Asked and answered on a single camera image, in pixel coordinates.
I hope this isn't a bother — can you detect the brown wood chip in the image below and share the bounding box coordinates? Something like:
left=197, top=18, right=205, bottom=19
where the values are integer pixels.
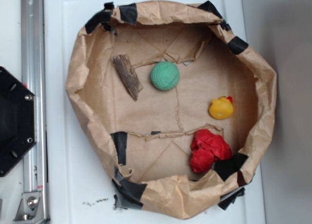
left=113, top=55, right=143, bottom=101

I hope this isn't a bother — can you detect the brown paper bag bin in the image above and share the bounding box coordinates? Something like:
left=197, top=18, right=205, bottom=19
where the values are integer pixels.
left=66, top=0, right=277, bottom=219

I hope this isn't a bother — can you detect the green foam ball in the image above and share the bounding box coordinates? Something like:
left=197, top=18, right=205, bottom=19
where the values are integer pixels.
left=150, top=61, right=180, bottom=91

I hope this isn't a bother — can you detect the yellow rubber duck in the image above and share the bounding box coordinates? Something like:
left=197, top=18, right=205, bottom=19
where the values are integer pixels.
left=209, top=96, right=234, bottom=120

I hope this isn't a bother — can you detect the red crumpled cloth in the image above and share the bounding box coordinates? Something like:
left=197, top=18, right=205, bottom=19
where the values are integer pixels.
left=190, top=129, right=232, bottom=173

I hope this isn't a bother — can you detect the white plastic tray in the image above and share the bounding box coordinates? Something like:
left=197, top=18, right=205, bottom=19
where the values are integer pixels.
left=43, top=0, right=267, bottom=224

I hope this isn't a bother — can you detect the aluminium frame rail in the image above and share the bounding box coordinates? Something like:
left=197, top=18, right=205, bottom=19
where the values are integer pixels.
left=20, top=0, right=50, bottom=224

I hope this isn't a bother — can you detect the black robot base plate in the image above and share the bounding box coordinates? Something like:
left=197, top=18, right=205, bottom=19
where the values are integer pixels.
left=0, top=67, right=36, bottom=177

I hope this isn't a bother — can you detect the metal corner bracket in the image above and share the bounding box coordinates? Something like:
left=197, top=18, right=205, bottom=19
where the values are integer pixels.
left=13, top=191, right=44, bottom=224

